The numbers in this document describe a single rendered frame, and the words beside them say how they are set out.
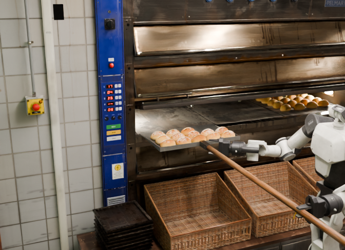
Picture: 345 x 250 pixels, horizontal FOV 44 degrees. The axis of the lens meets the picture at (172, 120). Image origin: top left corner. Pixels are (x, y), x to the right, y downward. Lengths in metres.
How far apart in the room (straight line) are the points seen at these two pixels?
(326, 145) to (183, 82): 0.99
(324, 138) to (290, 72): 0.97
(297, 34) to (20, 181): 2.08
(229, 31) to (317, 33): 0.71
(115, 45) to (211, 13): 0.67
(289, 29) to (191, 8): 0.77
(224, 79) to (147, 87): 0.55
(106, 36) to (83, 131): 0.59
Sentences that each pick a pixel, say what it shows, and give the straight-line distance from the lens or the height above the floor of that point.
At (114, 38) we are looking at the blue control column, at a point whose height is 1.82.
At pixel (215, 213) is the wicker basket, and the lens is 3.10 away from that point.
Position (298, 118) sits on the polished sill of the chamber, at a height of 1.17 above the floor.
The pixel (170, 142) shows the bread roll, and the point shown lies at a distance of 2.56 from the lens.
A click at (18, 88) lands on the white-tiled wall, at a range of 2.57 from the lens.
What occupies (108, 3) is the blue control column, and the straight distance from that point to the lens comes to 2.56.
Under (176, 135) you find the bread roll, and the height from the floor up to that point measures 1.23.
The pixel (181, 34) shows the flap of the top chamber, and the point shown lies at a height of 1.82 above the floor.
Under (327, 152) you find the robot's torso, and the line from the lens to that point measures 2.35.
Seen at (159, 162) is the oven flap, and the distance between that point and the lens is 2.89.
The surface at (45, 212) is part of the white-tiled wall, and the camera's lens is 2.85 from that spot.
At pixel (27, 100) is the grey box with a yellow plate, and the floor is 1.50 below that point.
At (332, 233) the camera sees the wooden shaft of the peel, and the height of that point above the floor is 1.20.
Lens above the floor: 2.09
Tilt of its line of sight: 17 degrees down
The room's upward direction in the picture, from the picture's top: straight up
